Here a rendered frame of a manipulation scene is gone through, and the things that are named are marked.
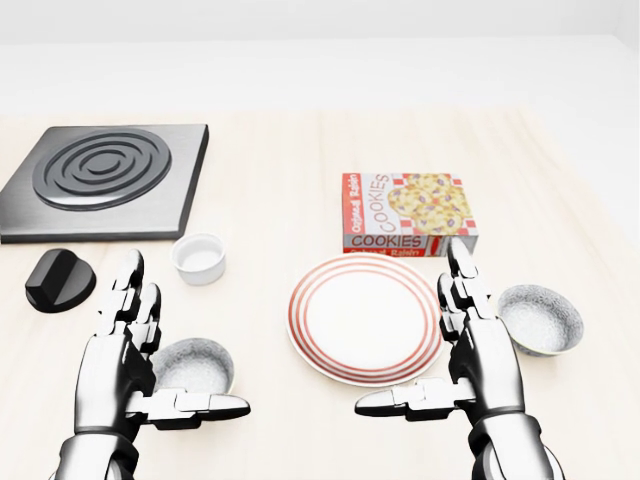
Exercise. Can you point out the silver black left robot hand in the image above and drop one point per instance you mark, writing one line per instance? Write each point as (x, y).
(107, 370)

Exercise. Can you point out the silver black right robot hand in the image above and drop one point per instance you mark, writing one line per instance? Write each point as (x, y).
(490, 365)

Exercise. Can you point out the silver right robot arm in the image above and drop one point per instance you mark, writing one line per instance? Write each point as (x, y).
(515, 447)

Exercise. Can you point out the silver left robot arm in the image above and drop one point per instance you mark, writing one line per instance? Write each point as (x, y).
(92, 456)

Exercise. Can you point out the patterned grey white bowl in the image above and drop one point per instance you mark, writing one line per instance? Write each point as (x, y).
(197, 367)
(542, 320)

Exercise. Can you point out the white plate with red rings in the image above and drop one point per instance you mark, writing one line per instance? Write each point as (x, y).
(365, 320)

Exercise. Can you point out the flat dark stove plate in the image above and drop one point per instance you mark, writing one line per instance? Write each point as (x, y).
(102, 182)

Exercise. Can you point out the round black stove knob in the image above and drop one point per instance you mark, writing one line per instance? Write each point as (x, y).
(57, 282)

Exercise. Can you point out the small white ramekin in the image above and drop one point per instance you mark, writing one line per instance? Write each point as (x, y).
(198, 257)

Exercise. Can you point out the printed cookies box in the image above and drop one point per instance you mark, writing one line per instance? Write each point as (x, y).
(405, 212)

